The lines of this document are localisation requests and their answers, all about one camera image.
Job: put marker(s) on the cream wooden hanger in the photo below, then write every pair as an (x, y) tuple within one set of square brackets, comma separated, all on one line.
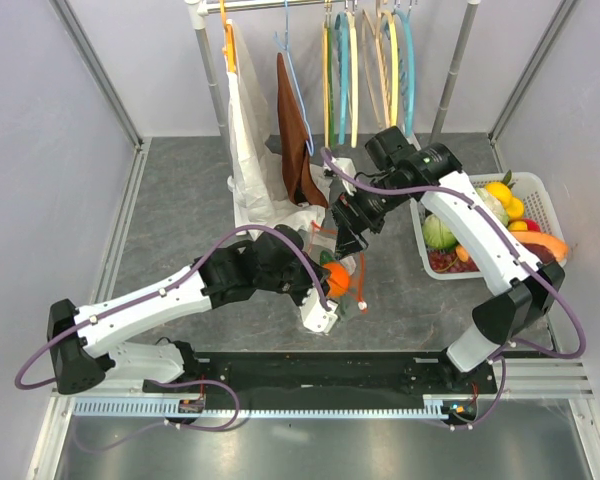
[(354, 84)]

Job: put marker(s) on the brown cloth on hanger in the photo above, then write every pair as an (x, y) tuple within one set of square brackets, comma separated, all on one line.
[(295, 158)]

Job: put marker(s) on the light blue wire hanger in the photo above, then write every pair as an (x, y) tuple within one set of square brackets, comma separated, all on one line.
[(284, 45)]

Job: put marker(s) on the red pepper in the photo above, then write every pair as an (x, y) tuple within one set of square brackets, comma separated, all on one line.
[(531, 225)]

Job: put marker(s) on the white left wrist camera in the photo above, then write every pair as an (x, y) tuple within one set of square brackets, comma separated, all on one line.
[(315, 317)]

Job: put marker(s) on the white cloth on hanger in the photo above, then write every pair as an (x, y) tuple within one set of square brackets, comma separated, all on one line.
[(259, 194)]

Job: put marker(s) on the cauliflower with green leaves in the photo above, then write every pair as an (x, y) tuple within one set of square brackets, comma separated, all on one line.
[(493, 204)]

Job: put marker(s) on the papaya slice orange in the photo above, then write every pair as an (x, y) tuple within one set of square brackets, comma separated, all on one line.
[(557, 247)]

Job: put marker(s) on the yellow wooden hanger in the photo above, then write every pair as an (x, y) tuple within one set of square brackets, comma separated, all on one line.
[(326, 72)]

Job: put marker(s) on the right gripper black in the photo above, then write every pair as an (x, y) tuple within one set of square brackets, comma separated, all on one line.
[(349, 213)]

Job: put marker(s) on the yellow lemon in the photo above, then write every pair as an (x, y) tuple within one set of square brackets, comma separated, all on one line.
[(501, 192)]

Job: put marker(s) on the carrot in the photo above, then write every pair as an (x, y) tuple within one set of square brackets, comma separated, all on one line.
[(462, 254)]

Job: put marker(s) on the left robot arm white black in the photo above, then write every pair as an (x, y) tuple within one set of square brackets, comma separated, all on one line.
[(89, 344)]

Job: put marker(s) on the white plastic food basket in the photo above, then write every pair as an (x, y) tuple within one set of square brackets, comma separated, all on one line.
[(528, 188)]

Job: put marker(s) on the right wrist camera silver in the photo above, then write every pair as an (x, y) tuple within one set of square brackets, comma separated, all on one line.
[(347, 167)]

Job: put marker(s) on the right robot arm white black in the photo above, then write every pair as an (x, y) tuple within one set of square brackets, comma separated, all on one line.
[(523, 288)]

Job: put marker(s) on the clear zip top bag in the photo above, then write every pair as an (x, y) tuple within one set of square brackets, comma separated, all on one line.
[(353, 302)]

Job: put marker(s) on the green hanger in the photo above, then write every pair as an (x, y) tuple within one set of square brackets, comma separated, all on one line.
[(333, 100)]

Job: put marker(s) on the red grapes bunch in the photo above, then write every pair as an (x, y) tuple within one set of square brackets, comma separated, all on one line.
[(447, 262)]

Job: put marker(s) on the green cabbage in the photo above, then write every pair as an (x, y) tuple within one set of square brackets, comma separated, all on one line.
[(436, 234)]

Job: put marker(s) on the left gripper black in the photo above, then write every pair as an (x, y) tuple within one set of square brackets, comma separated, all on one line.
[(310, 280)]

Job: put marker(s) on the yellow slotted hanger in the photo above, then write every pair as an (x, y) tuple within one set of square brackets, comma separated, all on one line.
[(387, 49)]

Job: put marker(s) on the orange hanger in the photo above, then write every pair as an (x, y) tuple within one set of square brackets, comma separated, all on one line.
[(229, 42)]

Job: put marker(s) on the green cucumber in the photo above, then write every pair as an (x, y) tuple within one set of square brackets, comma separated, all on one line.
[(326, 257)]

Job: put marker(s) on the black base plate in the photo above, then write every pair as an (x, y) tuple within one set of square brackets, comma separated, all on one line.
[(411, 373)]

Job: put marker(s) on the teal plastic hanger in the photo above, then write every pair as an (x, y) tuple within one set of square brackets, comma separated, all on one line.
[(343, 52)]

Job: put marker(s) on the orange fruit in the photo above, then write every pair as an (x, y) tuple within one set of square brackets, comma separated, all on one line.
[(338, 279)]

